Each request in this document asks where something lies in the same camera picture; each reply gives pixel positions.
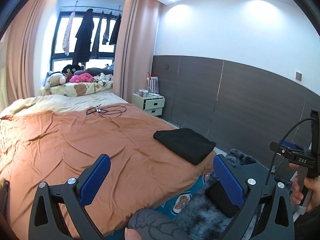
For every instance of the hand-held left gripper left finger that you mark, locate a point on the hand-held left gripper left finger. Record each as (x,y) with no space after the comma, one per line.
(96,180)

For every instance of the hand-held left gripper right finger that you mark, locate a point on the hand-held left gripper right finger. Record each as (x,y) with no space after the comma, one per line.
(228,180)

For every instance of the black long-sleeve shirt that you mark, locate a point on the black long-sleeve shirt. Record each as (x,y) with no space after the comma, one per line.
(185,143)

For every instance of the person's right hand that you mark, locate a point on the person's right hand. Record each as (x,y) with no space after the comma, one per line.
(315,192)

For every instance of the orange blanket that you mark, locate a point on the orange blanket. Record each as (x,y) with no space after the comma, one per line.
(100,135)

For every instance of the grey shaggy rug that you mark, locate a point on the grey shaggy rug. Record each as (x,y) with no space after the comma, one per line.
(200,220)

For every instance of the black eyeglasses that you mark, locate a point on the black eyeglasses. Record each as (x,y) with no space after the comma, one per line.
(90,110)

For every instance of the person's leg grey printed pants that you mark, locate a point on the person's leg grey printed pants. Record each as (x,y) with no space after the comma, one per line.
(160,225)

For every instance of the cream duvet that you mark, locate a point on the cream duvet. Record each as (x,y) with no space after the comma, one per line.
(62,102)

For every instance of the bear print pillow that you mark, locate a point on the bear print pillow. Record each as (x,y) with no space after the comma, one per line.
(82,88)

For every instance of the white nightstand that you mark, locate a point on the white nightstand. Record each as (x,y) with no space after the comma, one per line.
(155,103)

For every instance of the clear plastic container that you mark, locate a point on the clear plastic container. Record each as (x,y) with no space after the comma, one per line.
(143,93)

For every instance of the black white print plush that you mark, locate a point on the black white print plush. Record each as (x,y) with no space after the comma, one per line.
(102,81)

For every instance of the pink plush toy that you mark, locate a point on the pink plush toy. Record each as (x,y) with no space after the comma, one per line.
(81,78)

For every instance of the white power strip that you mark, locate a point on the white power strip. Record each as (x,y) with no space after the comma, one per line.
(156,95)

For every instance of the grey white plush toy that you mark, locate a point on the grey white plush toy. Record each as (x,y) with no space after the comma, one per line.
(55,80)

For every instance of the dark grey cushion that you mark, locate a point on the dark grey cushion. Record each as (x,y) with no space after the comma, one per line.
(100,71)

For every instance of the striped paper bag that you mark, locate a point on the striped paper bag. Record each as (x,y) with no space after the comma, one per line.
(153,85)

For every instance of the black plush toy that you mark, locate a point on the black plush toy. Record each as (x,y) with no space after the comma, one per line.
(71,68)

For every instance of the long dark hanging garment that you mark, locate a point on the long dark hanging garment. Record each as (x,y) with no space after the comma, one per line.
(96,40)

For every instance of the pink curtain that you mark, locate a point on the pink curtain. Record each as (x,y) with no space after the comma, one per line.
(30,42)
(137,42)

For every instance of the floral hanging garment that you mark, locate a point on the floral hanging garment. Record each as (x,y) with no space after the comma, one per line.
(68,35)

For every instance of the short grey hanging garment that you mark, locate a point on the short grey hanging garment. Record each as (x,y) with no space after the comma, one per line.
(106,31)

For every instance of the short black hanging garment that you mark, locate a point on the short black hanging garment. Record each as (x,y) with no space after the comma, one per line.
(115,30)

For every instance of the grey wall switch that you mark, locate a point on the grey wall switch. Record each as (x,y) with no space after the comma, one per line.
(298,76)

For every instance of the black frame window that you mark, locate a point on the black frame window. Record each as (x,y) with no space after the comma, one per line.
(58,30)

